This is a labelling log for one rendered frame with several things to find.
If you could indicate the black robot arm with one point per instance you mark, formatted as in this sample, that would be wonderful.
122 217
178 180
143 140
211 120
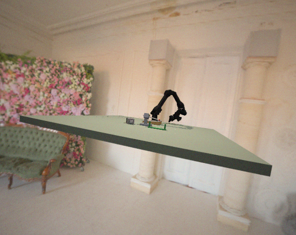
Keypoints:
157 109

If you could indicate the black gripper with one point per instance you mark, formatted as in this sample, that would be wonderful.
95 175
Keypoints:
172 118

